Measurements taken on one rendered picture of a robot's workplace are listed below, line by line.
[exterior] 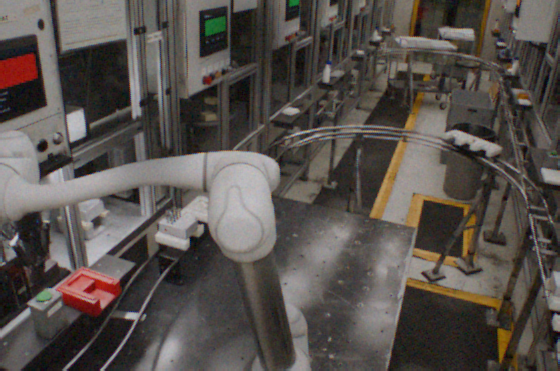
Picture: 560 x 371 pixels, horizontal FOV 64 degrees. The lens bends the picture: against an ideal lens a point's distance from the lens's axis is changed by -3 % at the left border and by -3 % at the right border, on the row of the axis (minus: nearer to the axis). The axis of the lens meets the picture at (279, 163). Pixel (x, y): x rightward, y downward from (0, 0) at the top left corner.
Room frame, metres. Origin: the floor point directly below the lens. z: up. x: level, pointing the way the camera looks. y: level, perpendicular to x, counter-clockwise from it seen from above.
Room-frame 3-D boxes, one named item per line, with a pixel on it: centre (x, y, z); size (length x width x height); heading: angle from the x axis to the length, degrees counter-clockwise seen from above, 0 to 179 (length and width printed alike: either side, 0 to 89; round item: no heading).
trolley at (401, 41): (6.54, -1.94, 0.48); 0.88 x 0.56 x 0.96; 88
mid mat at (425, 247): (3.14, -1.31, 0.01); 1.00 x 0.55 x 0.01; 160
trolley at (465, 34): (7.60, -2.75, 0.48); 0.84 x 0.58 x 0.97; 168
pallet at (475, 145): (2.82, -1.25, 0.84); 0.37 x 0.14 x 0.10; 38
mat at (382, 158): (5.72, -1.42, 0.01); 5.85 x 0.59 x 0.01; 160
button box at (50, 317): (1.00, 0.66, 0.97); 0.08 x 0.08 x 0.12; 70
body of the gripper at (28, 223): (1.00, 0.65, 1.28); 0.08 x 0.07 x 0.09; 160
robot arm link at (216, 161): (1.03, 0.09, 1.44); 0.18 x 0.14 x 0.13; 95
